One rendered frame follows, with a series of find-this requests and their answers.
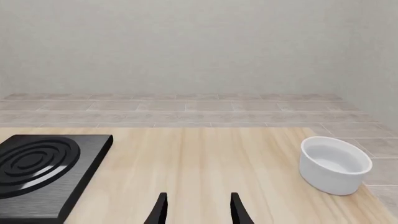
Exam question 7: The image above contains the white round bowl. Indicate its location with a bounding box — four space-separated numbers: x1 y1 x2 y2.
299 136 373 196

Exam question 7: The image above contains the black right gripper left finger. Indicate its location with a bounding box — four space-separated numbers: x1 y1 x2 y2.
144 192 168 224

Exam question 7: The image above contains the flat black stove plate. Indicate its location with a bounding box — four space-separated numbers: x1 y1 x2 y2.
0 134 114 224

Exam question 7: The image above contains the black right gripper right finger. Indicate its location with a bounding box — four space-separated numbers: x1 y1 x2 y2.
230 192 255 224

